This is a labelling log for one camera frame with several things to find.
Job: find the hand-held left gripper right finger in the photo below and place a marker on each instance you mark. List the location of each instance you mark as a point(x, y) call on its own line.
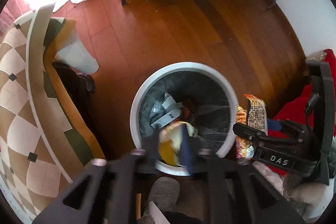
point(189, 153)

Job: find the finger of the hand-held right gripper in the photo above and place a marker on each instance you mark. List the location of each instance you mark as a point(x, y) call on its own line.
point(249, 132)
point(278, 124)

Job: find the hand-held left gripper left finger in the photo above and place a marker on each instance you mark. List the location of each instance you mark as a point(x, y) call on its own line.
point(151, 148)

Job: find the yellow box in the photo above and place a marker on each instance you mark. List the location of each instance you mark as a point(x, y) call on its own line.
point(168, 153)

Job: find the patterned snack packet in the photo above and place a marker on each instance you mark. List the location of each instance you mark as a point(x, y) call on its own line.
point(256, 113)

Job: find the white round trash bin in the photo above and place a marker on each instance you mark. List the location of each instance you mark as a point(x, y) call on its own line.
point(183, 66)

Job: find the red cloth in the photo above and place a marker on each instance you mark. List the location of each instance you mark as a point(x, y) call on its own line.
point(296, 103)

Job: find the grey slipper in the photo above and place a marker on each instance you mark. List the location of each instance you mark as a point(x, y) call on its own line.
point(162, 192)

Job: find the person's right leg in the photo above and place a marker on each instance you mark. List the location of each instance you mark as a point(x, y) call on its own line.
point(178, 218)

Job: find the checkered tablecloth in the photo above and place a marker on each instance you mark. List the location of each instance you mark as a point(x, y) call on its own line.
point(21, 98)

